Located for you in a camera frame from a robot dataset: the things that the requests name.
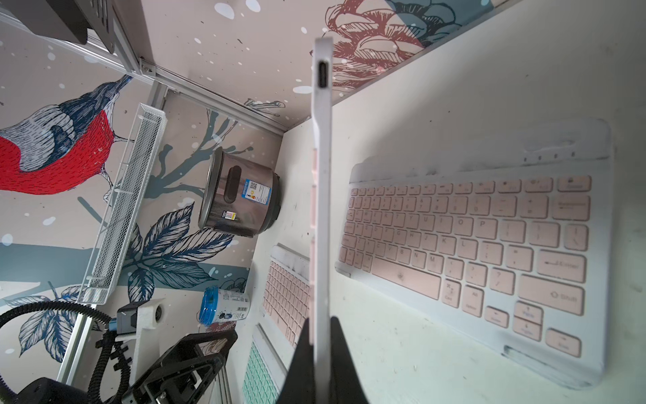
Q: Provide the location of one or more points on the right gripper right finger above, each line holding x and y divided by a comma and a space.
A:
345, 384

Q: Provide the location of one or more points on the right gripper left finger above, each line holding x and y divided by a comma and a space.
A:
299, 386

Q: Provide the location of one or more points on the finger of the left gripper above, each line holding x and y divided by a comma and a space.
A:
185, 371

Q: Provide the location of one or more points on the pink keyboard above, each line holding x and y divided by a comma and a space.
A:
287, 293
321, 115
505, 239

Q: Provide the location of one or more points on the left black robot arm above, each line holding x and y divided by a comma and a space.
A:
46, 390

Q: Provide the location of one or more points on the green keyboard front left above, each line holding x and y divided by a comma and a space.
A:
265, 373

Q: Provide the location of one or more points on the blue lidded container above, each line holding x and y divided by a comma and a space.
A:
222, 306

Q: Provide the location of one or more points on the steel rice cooker pot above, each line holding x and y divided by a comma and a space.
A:
242, 198

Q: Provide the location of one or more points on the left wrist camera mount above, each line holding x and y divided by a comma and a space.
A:
139, 324

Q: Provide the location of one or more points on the white wire mesh shelf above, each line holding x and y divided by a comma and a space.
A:
119, 218

